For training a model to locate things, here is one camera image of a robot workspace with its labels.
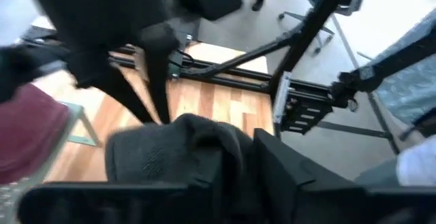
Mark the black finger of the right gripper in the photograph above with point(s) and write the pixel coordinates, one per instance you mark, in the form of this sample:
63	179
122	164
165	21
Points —
109	77
160	64

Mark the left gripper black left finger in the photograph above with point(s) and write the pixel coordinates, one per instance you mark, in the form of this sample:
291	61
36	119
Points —
119	203

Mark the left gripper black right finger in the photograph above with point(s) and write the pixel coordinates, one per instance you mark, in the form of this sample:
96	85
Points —
306	203

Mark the black cloth hat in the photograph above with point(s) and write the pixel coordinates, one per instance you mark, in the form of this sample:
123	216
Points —
153	149

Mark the maroon baseball cap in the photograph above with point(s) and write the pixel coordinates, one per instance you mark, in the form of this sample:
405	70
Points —
27	132

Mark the green perforated metal rack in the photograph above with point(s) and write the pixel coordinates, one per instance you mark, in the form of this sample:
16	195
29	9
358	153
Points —
76	110

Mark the white paper sheet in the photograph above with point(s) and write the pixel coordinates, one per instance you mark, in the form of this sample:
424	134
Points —
419	162

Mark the silver diamond-pattern sheet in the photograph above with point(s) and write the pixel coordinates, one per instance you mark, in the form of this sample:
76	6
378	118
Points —
408	88

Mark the black aluminium table frame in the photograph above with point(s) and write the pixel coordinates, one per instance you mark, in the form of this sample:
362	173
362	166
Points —
231	77

